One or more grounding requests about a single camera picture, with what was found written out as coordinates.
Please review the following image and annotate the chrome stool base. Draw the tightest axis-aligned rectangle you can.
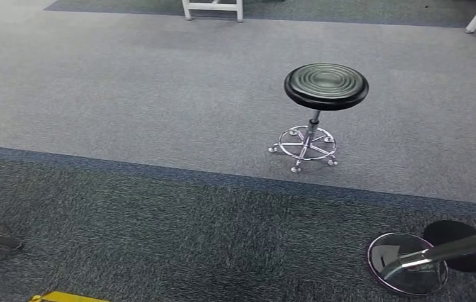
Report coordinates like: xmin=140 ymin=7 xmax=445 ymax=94
xmin=268 ymin=62 xmax=370 ymax=174

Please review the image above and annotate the steel barrier stanchion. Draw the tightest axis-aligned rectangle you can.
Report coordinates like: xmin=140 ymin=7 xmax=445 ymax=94
xmin=366 ymin=226 xmax=476 ymax=296

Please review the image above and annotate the yellow floor tape strip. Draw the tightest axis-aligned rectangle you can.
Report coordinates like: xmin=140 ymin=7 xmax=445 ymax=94
xmin=28 ymin=291 xmax=110 ymax=302

